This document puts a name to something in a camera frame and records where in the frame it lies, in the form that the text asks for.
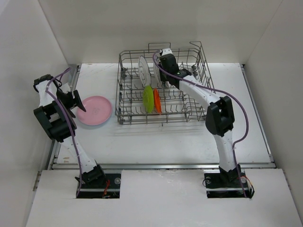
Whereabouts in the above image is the blue plastic plate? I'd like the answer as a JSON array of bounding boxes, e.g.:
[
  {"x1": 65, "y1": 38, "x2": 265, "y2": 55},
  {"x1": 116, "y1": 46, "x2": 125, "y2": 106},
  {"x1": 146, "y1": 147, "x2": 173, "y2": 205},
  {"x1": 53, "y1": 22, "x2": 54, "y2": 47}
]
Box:
[{"x1": 79, "y1": 119, "x2": 110, "y2": 128}]

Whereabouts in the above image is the plain white ceramic plate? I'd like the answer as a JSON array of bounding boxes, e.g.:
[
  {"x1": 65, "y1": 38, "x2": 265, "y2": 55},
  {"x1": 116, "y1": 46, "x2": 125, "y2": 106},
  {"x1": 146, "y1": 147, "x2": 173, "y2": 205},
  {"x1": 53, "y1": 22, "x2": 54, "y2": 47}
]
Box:
[{"x1": 153, "y1": 60, "x2": 170, "y2": 89}]

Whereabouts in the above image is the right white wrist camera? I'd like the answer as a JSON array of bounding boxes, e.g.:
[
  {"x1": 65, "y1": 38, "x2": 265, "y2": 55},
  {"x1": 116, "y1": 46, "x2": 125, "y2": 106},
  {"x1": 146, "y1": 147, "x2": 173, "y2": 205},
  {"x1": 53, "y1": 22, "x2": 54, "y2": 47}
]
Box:
[{"x1": 160, "y1": 48, "x2": 172, "y2": 56}]

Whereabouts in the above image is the aluminium rail across table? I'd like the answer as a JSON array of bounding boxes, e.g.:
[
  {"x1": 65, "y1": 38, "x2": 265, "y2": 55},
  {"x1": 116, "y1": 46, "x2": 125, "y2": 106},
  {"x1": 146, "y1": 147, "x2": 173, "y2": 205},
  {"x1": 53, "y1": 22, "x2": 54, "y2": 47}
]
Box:
[{"x1": 48, "y1": 162, "x2": 276, "y2": 170}]

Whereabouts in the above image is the white plate with grey pattern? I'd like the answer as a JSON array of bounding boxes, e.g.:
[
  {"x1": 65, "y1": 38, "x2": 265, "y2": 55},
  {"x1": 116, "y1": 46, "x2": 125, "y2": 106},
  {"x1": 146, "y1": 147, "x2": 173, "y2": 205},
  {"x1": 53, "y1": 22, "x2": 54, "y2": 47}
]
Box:
[{"x1": 138, "y1": 56, "x2": 151, "y2": 87}]

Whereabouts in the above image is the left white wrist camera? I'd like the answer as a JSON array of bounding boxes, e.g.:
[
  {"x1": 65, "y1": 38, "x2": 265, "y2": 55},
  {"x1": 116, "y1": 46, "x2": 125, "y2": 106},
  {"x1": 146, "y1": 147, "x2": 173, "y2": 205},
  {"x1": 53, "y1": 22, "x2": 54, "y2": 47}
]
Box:
[{"x1": 60, "y1": 83, "x2": 71, "y2": 93}]

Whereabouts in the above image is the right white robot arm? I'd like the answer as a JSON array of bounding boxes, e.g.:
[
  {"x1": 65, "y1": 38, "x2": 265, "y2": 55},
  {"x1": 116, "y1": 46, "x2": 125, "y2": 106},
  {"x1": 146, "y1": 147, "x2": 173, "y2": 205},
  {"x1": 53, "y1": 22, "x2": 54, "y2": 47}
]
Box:
[{"x1": 160, "y1": 53, "x2": 238, "y2": 186}]

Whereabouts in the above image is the orange plastic plate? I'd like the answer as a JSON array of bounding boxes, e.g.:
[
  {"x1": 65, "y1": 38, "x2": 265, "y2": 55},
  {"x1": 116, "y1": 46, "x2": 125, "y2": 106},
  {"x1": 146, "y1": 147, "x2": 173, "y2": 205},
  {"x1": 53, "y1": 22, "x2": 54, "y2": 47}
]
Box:
[{"x1": 153, "y1": 88, "x2": 162, "y2": 114}]

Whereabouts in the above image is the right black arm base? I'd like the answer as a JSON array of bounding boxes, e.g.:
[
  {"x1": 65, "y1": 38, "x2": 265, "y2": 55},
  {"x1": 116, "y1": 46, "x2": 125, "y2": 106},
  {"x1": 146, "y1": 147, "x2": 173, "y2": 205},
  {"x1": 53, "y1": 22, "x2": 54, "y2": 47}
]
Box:
[{"x1": 203, "y1": 171, "x2": 255, "y2": 199}]

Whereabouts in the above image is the green plastic plate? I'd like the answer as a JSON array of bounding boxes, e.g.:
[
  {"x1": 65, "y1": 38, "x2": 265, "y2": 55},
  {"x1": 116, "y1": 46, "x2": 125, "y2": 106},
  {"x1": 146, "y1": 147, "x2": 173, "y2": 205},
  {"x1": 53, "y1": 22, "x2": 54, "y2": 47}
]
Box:
[{"x1": 143, "y1": 86, "x2": 154, "y2": 113}]

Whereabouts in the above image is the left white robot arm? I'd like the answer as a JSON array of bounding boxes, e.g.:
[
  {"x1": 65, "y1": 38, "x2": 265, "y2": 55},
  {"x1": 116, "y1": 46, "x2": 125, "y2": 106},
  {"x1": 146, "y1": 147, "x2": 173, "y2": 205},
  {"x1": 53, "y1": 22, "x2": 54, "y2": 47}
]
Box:
[{"x1": 33, "y1": 74, "x2": 107, "y2": 188}]

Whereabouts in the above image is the grey wire dish rack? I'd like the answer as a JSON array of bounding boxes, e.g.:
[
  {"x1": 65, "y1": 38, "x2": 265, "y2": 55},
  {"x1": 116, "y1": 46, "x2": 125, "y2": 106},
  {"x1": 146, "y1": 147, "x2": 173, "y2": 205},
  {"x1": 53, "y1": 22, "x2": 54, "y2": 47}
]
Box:
[{"x1": 115, "y1": 41, "x2": 214, "y2": 125}]

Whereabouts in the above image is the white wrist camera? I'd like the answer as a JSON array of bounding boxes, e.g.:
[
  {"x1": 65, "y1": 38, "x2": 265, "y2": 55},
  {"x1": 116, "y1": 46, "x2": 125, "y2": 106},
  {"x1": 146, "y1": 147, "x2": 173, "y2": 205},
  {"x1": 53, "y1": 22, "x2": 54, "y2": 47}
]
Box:
[
  {"x1": 160, "y1": 48, "x2": 172, "y2": 56},
  {"x1": 60, "y1": 83, "x2": 71, "y2": 93}
]

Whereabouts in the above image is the pink plastic plate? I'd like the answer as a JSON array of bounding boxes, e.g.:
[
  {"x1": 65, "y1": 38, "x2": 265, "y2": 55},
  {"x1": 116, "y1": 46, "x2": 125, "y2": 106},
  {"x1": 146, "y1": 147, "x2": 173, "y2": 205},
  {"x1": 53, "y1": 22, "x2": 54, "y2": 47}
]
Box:
[{"x1": 77, "y1": 96, "x2": 113, "y2": 126}]

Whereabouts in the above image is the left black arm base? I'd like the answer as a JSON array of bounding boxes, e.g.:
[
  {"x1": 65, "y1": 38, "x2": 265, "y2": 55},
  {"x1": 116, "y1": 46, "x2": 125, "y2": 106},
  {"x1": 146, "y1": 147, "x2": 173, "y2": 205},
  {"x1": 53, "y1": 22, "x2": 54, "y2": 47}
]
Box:
[{"x1": 76, "y1": 170, "x2": 122, "y2": 199}]

